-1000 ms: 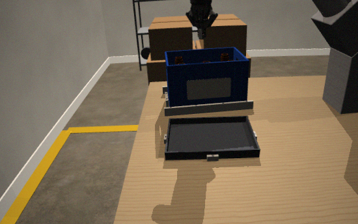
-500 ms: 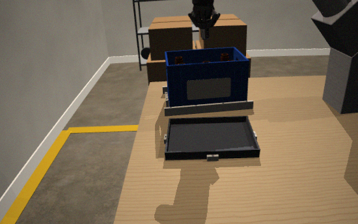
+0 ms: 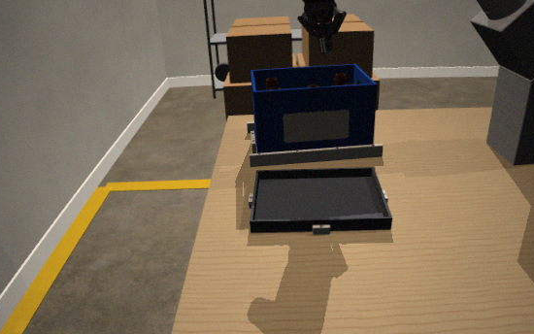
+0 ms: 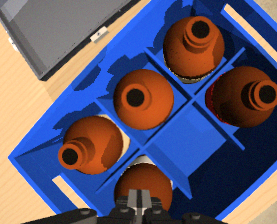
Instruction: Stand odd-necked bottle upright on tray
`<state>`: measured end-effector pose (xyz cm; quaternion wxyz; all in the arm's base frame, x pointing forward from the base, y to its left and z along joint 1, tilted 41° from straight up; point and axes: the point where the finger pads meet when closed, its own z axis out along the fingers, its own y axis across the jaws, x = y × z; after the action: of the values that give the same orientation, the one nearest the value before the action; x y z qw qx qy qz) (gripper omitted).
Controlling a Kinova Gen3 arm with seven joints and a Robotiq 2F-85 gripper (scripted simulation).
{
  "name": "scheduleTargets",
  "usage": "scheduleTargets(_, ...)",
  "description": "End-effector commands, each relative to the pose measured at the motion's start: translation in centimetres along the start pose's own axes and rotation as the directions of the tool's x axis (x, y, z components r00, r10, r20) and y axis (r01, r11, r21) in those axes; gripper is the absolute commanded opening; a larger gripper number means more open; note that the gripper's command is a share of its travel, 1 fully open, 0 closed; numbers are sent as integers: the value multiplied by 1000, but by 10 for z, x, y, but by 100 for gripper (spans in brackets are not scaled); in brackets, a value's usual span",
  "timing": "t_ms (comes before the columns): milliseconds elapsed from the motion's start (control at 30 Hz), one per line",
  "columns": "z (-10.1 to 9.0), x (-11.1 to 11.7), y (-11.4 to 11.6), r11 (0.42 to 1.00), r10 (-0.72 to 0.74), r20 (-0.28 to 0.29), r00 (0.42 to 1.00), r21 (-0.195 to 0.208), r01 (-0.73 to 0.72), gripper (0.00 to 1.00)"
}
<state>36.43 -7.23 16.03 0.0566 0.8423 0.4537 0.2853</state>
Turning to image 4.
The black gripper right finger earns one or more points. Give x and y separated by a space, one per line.
151 212

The grey rectangular tray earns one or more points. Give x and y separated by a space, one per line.
42 30

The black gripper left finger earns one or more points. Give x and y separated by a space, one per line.
127 207

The dark blue crate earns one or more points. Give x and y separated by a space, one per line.
213 172

